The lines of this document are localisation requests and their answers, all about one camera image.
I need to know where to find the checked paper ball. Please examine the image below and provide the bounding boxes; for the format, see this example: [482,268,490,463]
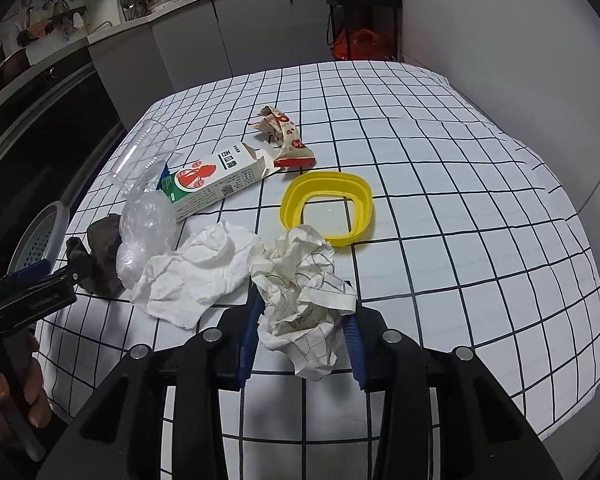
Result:
[248,226,356,382]

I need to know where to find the clear plastic bag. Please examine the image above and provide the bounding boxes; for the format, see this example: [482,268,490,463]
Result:
[116,178,176,290]

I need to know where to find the green white carton box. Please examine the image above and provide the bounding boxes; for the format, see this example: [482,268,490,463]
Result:
[160,142,279,222]

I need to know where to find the red beige snack wrapper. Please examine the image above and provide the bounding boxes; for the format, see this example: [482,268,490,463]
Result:
[249,105,316,168]

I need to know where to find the grey perforated trash bin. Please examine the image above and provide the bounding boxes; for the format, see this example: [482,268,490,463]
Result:
[8,200,69,273]

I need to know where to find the grey kitchen cabinets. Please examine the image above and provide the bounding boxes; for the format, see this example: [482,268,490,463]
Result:
[87,0,332,128]

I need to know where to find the left human hand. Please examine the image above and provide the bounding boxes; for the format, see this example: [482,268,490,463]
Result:
[0,333,52,442]

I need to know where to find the dark brown crumpled paper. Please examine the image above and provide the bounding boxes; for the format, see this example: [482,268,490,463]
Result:
[82,214,124,298]

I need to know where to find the white crumpled tissue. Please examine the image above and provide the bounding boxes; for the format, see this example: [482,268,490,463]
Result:
[131,221,260,330]

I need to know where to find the white checked tablecloth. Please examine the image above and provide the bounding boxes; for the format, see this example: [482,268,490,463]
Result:
[32,60,600,480]

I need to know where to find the yellow collapsible bowl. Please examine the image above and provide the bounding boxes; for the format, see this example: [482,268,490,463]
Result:
[279,170,374,247]

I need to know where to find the black built-in oven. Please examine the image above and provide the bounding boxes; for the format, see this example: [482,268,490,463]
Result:
[0,46,127,221]

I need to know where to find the clear plastic cup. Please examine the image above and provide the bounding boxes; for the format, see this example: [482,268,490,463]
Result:
[109,118,178,197]

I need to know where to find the red plastic bag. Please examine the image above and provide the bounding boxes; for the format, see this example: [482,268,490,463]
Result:
[332,28,392,61]

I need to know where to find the black metal shelf rack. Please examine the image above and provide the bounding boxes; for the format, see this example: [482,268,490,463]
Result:
[326,0,402,61]

